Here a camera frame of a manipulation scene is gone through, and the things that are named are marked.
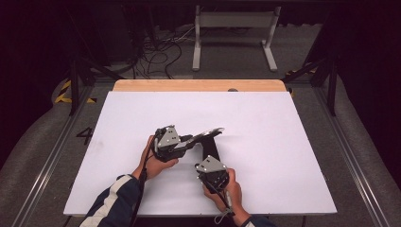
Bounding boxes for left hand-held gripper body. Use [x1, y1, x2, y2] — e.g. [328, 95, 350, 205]
[152, 124, 190, 164]

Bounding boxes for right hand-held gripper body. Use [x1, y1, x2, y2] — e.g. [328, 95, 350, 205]
[194, 154, 231, 195]

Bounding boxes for oval silver photo frame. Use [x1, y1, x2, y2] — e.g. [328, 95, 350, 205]
[176, 127, 226, 163]

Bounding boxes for person's left hand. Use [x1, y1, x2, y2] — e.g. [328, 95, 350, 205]
[131, 135, 180, 182]

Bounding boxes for person's right hand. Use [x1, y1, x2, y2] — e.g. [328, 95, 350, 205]
[202, 167, 245, 218]

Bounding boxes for white board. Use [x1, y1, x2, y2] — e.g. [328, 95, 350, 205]
[62, 91, 338, 218]

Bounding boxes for black metal stand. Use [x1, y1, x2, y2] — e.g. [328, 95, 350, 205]
[282, 56, 339, 117]
[67, 9, 126, 116]

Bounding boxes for yellow and black floor tape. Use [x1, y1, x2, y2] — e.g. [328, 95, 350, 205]
[55, 79, 97, 104]

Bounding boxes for right hand-held gripper cable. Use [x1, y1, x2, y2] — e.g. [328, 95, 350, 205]
[201, 176, 235, 225]

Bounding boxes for hand-held gripper cable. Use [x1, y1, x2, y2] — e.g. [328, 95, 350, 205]
[201, 176, 235, 225]
[129, 135, 159, 227]

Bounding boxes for left hand-held gripper cable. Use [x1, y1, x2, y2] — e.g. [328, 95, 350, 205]
[129, 135, 159, 227]

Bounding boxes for tangle of floor cables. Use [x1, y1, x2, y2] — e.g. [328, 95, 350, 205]
[131, 27, 197, 79]

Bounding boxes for aluminium floor rail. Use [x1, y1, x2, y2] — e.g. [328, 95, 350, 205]
[315, 84, 391, 227]
[12, 84, 96, 227]

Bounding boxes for white metal table frame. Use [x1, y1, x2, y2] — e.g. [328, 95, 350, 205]
[192, 4, 282, 73]

